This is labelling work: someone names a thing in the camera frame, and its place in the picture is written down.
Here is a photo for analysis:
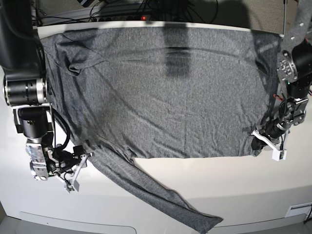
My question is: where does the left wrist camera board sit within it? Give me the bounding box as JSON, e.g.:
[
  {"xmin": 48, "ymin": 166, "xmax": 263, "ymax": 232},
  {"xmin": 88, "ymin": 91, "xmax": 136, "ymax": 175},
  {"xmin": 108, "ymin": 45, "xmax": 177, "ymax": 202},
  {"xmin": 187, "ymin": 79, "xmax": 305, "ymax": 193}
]
[{"xmin": 272, "ymin": 149, "xmax": 287, "ymax": 161}]

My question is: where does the grey long-sleeve T-shirt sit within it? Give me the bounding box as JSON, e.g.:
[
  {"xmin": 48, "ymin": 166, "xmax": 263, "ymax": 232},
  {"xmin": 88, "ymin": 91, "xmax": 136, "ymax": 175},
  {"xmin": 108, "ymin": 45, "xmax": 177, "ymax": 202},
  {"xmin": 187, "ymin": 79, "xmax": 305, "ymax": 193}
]
[{"xmin": 41, "ymin": 26, "xmax": 281, "ymax": 234}]

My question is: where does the black power strip red light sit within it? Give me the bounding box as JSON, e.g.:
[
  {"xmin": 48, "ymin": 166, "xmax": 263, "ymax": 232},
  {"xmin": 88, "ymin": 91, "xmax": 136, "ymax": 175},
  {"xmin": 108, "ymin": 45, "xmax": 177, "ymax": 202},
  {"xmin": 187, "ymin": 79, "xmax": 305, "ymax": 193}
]
[{"xmin": 92, "ymin": 15, "xmax": 151, "ymax": 22}]

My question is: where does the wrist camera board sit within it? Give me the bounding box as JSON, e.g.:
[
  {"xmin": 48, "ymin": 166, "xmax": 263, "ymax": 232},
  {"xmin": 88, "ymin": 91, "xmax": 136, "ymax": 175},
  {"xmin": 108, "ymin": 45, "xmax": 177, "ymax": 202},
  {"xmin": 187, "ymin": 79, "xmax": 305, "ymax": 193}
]
[
  {"xmin": 64, "ymin": 180, "xmax": 79, "ymax": 193},
  {"xmin": 272, "ymin": 149, "xmax": 287, "ymax": 161}
]

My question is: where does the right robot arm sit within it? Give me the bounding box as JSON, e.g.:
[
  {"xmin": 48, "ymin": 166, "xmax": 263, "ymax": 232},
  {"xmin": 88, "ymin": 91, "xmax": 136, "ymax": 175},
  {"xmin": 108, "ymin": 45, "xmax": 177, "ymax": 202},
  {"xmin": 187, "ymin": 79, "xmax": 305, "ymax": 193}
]
[{"xmin": 0, "ymin": 0, "xmax": 91, "ymax": 192}]

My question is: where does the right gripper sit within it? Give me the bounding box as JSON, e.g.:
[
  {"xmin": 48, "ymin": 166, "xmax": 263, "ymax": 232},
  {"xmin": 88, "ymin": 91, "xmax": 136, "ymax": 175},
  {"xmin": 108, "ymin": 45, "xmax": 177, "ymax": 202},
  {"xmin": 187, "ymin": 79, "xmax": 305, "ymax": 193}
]
[{"xmin": 47, "ymin": 145, "xmax": 94, "ymax": 185}]

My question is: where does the grey tripod pole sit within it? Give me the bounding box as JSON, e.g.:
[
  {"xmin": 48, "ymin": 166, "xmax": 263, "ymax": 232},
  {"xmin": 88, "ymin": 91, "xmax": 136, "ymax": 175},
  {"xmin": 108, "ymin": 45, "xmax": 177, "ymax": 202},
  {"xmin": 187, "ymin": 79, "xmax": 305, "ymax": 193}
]
[{"xmin": 283, "ymin": 0, "xmax": 288, "ymax": 34}]

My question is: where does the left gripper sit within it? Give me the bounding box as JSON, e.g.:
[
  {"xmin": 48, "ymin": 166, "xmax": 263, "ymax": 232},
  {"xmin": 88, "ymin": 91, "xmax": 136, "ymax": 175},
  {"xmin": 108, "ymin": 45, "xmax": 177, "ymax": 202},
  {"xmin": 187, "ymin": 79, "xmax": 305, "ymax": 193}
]
[{"xmin": 251, "ymin": 119, "xmax": 290, "ymax": 156}]

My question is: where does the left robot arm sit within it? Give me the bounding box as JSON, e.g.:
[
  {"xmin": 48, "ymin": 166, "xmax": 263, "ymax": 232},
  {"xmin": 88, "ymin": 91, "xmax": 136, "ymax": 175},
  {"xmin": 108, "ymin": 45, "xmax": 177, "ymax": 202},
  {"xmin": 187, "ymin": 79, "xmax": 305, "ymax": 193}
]
[{"xmin": 252, "ymin": 0, "xmax": 312, "ymax": 161}]

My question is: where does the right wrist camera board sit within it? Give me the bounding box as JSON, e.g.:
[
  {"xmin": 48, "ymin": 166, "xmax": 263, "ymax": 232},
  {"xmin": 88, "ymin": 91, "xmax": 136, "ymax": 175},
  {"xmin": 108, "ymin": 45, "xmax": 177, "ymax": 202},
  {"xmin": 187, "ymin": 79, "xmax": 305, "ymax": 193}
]
[{"xmin": 64, "ymin": 180, "xmax": 79, "ymax": 193}]

